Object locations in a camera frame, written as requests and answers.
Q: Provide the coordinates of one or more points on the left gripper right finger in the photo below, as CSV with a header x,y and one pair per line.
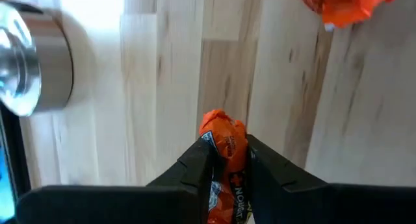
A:
x,y
325,206

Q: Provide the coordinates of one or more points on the orange candy wrapper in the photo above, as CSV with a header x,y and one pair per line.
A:
x,y
344,6
227,136

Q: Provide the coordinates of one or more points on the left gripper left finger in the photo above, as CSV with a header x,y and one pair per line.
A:
x,y
130,206

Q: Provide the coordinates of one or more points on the silver table lamp white shade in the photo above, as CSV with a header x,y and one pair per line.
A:
x,y
32,71

